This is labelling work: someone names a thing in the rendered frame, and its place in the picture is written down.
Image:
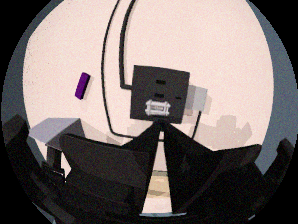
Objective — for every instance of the small purple rectangular block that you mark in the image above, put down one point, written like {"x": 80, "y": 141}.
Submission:
{"x": 81, "y": 86}

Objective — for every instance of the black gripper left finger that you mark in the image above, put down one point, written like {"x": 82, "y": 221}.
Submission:
{"x": 130, "y": 164}

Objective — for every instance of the tan wooden block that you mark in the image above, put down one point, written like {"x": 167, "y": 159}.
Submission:
{"x": 159, "y": 185}

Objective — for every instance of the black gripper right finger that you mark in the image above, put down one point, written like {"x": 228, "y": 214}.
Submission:
{"x": 192, "y": 167}

